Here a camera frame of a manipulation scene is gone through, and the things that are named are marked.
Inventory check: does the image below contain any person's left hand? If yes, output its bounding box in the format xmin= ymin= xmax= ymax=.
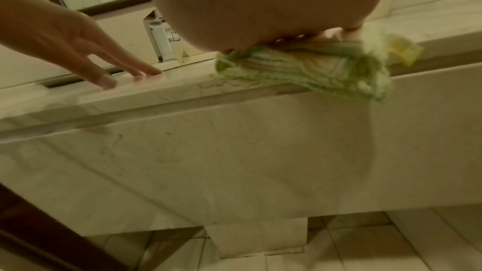
xmin=0 ymin=0 xmax=163 ymax=90

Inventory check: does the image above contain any person's right hand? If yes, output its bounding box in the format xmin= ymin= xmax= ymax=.
xmin=141 ymin=0 xmax=393 ymax=53

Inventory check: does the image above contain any white green-edged cleaning cloth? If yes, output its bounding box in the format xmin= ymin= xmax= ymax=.
xmin=214 ymin=26 xmax=423 ymax=104

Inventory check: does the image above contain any chrome faucet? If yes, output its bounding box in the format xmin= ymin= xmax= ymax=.
xmin=142 ymin=9 xmax=182 ymax=63

